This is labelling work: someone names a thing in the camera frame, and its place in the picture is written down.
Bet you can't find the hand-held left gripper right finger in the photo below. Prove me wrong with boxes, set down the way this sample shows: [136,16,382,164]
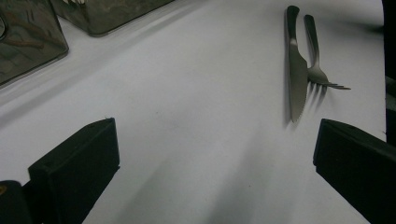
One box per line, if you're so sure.
[312,118,396,224]

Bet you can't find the steel fork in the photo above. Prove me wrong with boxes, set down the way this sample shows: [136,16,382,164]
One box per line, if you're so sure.
[303,14,352,91]

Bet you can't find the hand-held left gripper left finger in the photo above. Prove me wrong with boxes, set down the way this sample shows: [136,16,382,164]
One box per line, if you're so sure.
[27,117,121,224]

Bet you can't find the white table cover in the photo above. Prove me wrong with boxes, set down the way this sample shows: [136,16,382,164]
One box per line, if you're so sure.
[0,0,387,224]

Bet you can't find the steel table knife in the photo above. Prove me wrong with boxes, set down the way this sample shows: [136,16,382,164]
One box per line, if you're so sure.
[284,5,309,123]

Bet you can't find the grey transparent plastic basket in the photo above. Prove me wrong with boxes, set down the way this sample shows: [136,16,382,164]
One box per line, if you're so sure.
[49,0,176,37]
[0,0,70,87]

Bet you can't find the brown wooden chopstick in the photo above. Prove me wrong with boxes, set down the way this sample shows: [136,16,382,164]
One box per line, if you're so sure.
[4,10,60,43]
[4,36,46,50]

